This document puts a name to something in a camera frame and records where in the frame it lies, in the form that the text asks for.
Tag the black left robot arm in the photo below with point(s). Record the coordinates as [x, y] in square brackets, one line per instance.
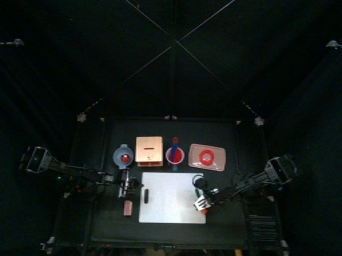
[67, 168]

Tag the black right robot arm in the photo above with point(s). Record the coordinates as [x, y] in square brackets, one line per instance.
[262, 178]

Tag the white cutting board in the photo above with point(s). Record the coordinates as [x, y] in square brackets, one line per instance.
[171, 200]

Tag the pink rectangular block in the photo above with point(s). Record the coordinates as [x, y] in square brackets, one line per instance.
[129, 208]

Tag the red toy in bowl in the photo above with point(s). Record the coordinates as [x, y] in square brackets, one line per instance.
[126, 159]

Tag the grey-blue bowl with spout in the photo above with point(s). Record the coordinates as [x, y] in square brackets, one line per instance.
[122, 156]

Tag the light wooden box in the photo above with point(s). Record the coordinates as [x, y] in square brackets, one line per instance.
[149, 150]

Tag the pink cup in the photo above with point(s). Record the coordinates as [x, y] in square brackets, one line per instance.
[175, 156]

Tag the pink rectangular tray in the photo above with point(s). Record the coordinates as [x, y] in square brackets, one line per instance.
[219, 160]

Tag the blue toy utensil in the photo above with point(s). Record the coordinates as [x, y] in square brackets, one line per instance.
[174, 151]

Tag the grey printed label sticker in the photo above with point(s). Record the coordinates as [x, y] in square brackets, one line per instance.
[262, 228]

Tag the silver frame bracket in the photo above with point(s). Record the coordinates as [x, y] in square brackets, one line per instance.
[82, 116]
[48, 243]
[258, 120]
[284, 246]
[16, 42]
[333, 44]

